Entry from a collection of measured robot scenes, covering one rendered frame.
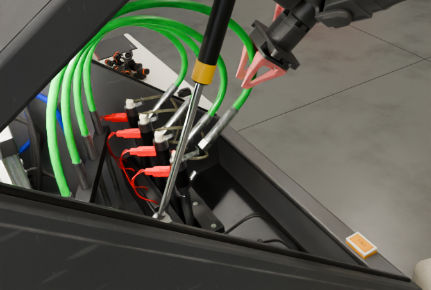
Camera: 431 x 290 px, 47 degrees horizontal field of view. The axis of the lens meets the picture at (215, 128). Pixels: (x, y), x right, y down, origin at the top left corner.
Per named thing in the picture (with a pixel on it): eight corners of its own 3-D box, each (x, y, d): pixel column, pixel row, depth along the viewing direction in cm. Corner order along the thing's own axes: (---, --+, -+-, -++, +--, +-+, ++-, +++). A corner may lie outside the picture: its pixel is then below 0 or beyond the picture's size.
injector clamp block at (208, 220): (232, 276, 104) (224, 224, 96) (190, 299, 100) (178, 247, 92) (167, 191, 130) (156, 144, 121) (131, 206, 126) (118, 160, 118)
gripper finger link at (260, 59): (234, 88, 85) (270, 47, 81) (221, 65, 90) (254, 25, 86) (261, 102, 89) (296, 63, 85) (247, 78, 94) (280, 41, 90)
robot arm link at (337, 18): (356, 24, 75) (367, -25, 77) (307, -14, 68) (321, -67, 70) (297, 38, 85) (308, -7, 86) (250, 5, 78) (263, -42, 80)
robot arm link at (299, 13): (341, 5, 81) (327, -10, 85) (315, -16, 77) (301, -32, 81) (312, 37, 83) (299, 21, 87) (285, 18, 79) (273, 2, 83)
